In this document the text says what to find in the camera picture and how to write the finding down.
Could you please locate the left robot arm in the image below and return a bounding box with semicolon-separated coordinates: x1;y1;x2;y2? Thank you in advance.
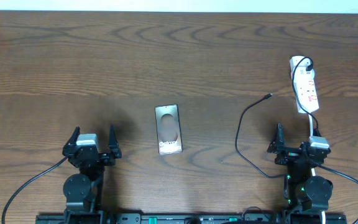
62;126;122;224

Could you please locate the white power strip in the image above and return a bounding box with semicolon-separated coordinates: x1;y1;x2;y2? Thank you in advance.
289;55;319;113

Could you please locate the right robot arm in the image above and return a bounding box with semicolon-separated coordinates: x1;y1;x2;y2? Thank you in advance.
267;124;333;223

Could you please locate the white USB charger plug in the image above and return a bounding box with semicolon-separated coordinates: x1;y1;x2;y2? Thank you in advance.
296;65;315;79

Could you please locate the white power strip cord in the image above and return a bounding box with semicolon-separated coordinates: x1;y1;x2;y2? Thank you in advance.
308;112;326;224

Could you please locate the black left camera cable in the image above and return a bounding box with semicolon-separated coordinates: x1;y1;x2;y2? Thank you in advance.
1;156;70;224

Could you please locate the black USB charging cable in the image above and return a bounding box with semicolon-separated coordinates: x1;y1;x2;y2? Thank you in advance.
234;57;320;179

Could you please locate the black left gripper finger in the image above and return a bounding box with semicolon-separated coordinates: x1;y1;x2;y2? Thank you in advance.
66;126;80;147
108;125;119;154

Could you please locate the rose gold Galaxy smartphone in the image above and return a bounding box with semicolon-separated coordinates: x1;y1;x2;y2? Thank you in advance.
155;104;183;155

